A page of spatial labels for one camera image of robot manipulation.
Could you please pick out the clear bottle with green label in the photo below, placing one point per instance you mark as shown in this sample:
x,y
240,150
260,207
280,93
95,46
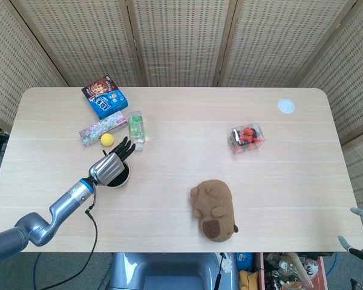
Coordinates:
x,y
136,128

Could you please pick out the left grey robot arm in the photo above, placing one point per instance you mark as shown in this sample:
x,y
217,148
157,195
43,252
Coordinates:
x,y
68,197

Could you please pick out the left silver-black robot hand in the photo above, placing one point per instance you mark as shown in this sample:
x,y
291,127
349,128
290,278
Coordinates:
x,y
107,169

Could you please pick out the yellow cloth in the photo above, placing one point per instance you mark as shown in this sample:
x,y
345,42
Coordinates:
x,y
248,281

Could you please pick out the woven rattan folding screen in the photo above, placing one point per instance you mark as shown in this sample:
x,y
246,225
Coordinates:
x,y
181,39

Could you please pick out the blue cookie box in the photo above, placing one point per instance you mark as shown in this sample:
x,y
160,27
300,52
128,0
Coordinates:
x,y
107,101

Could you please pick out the red crate of clutter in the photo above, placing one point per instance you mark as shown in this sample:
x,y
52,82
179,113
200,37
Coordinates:
x,y
290,272

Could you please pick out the white round table disc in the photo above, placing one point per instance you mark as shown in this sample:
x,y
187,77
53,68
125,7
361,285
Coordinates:
x,y
287,106

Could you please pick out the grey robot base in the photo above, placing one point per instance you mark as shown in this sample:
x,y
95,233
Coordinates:
x,y
169,272

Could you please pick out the brown capybara plush toy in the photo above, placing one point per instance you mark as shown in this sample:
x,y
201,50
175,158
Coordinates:
x,y
213,205

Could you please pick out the long floral cardboard box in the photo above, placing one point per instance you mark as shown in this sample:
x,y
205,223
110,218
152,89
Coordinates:
x,y
103,127

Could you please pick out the yellow ball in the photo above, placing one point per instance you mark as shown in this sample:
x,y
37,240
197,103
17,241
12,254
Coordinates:
x,y
107,140

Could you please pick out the small blue box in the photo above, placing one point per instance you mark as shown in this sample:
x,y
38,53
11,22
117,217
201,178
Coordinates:
x,y
245,259

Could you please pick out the clear box of red-black pieces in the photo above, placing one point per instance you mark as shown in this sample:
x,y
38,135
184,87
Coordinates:
x,y
247,137

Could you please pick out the black and white cup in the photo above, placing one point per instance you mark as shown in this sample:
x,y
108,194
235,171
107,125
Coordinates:
x,y
123,179

